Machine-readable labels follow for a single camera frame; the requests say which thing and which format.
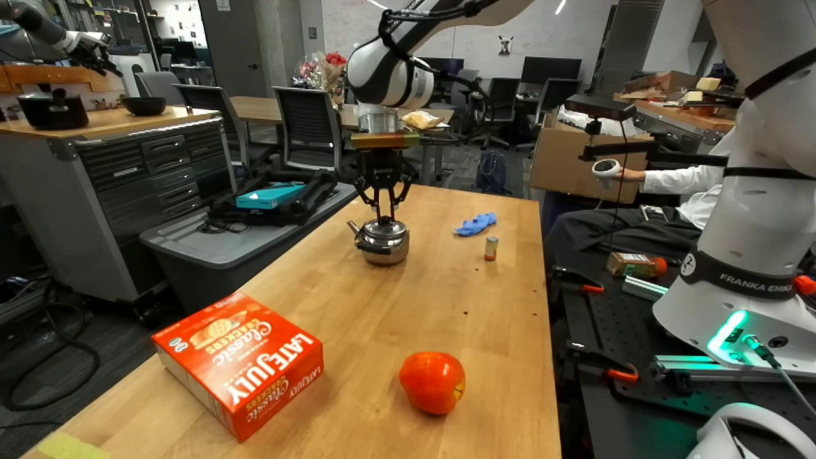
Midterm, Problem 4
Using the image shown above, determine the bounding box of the teal case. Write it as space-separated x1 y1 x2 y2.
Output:
231 181 309 213

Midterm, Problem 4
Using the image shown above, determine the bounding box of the silver teapot with black handle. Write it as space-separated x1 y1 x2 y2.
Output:
345 213 412 268

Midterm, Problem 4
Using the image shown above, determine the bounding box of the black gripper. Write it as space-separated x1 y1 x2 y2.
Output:
352 147 420 221

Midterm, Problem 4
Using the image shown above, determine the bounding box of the aluminium extrusion bar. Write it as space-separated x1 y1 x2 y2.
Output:
620 273 676 301
649 352 816 383

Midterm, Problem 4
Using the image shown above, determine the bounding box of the white sleeved forearm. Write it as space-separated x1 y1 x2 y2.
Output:
639 161 726 206

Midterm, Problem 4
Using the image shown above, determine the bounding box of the brown small box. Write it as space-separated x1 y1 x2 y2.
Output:
605 250 674 282

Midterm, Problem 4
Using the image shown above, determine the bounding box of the orange-red apple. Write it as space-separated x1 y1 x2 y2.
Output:
397 350 470 419

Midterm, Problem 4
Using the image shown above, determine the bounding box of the black monitor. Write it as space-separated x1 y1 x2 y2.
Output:
518 53 587 90

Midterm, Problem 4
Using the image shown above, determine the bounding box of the grey drawer cabinet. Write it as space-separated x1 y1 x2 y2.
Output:
0 106 241 306

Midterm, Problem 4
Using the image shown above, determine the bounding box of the white ring controller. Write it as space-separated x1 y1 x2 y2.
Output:
589 156 628 181

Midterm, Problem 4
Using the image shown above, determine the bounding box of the cardboard box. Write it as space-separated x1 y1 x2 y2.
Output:
528 118 658 206

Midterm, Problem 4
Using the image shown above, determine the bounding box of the person hand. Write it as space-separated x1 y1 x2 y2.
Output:
616 162 649 185

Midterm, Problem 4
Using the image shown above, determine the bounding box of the black office chair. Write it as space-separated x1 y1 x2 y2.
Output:
479 74 526 147

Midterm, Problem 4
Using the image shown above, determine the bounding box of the grey plastic tote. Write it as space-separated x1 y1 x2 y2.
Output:
137 178 360 313

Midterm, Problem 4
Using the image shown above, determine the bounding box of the grey office chair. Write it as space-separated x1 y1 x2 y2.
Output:
269 84 347 178
174 81 255 174

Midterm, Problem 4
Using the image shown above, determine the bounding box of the black bowl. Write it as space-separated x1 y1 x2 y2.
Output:
120 92 171 120

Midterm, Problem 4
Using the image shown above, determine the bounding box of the yellow sponge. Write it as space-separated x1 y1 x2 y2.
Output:
31 427 115 459

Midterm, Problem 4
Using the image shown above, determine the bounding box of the orange cracker box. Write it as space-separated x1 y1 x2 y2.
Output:
151 291 327 447

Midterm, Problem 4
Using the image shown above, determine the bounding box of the black cable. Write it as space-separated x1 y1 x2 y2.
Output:
745 333 816 421

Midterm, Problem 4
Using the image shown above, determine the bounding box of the silver steel teapot lid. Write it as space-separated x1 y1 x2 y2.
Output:
363 213 405 235

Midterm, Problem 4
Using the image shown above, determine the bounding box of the blue rubber glove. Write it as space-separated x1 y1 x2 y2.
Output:
452 208 503 239

